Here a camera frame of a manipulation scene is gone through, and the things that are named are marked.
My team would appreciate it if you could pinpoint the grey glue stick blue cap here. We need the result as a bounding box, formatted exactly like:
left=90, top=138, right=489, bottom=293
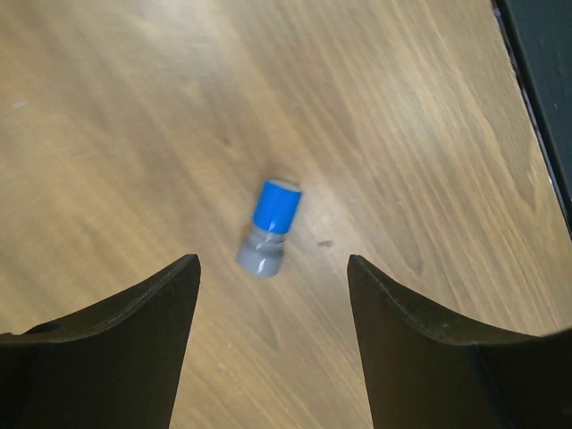
left=237, top=179, right=302, bottom=277

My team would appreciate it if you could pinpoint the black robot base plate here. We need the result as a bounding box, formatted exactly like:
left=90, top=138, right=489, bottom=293
left=494, top=1, right=571, bottom=228

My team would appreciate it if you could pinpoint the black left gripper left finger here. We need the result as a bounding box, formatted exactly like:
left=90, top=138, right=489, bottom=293
left=1, top=255, right=200, bottom=428

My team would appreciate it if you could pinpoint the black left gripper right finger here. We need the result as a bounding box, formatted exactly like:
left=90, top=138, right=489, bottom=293
left=347, top=255, right=571, bottom=428

